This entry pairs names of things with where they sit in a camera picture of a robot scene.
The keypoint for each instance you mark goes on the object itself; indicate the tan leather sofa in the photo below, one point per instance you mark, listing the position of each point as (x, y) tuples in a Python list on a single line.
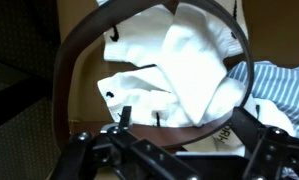
[(279, 30)]

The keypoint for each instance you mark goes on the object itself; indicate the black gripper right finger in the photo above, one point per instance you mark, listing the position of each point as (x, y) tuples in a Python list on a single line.
[(252, 133)]

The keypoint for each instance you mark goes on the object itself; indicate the white socks pile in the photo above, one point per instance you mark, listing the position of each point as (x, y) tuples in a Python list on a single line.
[(189, 66)]

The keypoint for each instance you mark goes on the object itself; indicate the brown leather belt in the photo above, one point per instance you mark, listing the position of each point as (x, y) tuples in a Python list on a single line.
[(65, 66)]

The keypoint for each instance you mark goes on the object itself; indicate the blue striped shirt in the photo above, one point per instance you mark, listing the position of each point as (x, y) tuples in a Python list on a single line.
[(279, 86)]

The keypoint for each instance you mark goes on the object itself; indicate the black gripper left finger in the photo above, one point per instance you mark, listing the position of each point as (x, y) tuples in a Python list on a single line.
[(126, 116)]

